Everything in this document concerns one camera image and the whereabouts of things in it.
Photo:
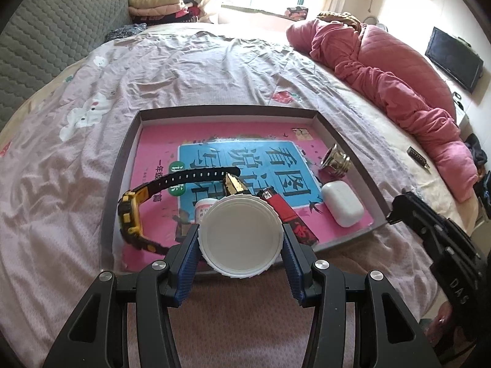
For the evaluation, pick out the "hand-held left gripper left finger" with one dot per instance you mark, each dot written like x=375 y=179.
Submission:
x=188 y=272

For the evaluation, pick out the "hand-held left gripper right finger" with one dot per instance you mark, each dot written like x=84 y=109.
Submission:
x=293 y=276

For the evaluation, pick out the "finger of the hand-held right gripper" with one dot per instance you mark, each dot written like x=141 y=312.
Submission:
x=406 y=209

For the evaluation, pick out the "red lighter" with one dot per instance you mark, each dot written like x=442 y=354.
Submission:
x=295 y=224

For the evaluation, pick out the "white medicine bottle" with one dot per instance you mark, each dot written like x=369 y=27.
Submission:
x=202 y=211

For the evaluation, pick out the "white round lid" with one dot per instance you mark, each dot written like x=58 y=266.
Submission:
x=239 y=234

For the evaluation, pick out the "white earbuds case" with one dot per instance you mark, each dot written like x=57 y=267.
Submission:
x=341 y=203

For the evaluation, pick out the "yellow and black wristwatch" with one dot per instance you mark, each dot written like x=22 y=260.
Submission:
x=128 y=214

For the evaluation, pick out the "gold threaded metal fitting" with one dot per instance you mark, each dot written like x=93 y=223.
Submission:
x=337 y=161

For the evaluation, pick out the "black faceted bottle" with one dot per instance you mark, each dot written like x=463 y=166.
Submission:
x=234 y=186

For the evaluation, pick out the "grey cardboard box tray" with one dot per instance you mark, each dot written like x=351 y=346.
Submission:
x=122 y=161

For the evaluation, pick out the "person's right hand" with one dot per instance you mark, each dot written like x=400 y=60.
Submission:
x=441 y=316

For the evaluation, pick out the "small black flat tool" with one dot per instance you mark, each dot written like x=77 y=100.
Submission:
x=418 y=156

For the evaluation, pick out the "dark clothes pile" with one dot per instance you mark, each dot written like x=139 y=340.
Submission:
x=477 y=157

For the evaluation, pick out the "pink and blue book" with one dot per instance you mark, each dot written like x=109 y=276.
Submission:
x=161 y=153

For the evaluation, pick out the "pink quilt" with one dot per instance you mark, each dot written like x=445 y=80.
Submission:
x=383 y=65

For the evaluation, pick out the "black television screen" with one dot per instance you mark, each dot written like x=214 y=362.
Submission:
x=452 y=57

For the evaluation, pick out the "white desk fan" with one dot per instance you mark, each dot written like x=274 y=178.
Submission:
x=374 y=23

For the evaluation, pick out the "brown knitted cloth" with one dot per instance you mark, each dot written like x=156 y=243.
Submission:
x=339 y=19

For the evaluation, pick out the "red patterned pouch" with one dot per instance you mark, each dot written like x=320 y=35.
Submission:
x=298 y=13

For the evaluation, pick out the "dark floral cloth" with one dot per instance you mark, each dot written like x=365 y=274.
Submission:
x=126 y=31

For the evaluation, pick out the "stack of folded clothes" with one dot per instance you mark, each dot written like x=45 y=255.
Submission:
x=157 y=5

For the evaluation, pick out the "grey quilted headboard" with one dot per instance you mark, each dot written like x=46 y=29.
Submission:
x=50 y=27

